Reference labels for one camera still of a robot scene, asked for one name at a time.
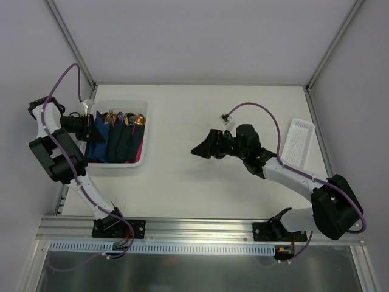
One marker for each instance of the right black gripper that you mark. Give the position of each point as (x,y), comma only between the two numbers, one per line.
(214,143)

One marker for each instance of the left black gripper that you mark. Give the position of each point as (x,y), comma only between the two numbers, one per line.
(89,128)

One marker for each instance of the blue paper napkin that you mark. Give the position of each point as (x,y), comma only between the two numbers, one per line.
(98,150)

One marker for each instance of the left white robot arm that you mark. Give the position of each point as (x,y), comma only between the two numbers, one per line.
(63,161)

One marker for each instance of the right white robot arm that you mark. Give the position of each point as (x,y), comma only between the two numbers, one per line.
(334,207)

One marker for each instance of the rolled napkin bundles with cutlery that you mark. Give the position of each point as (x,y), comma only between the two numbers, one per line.
(125,137)

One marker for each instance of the white plastic bin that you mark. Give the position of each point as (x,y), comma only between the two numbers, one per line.
(133,106)

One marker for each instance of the white perforated utensil tray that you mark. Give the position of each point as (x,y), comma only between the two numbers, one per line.
(298,142)

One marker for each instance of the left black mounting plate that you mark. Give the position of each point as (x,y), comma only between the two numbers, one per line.
(136,226)

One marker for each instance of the black mounting plate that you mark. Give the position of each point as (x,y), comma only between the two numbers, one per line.
(136,226)
(261,231)

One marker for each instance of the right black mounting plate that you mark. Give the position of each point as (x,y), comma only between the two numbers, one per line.
(261,231)

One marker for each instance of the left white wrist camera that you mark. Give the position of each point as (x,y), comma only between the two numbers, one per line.
(86,106)

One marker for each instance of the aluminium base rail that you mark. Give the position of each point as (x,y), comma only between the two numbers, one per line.
(171,230)

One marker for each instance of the white slotted cable duct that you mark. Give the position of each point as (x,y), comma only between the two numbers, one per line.
(139,247)

